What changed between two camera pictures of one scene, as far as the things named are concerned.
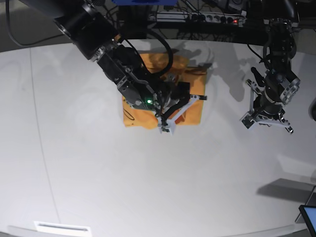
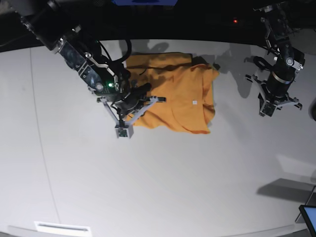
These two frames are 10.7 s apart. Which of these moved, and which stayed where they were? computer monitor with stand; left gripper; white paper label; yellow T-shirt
Moved: left gripper; yellow T-shirt
Stayed: computer monitor with stand; white paper label
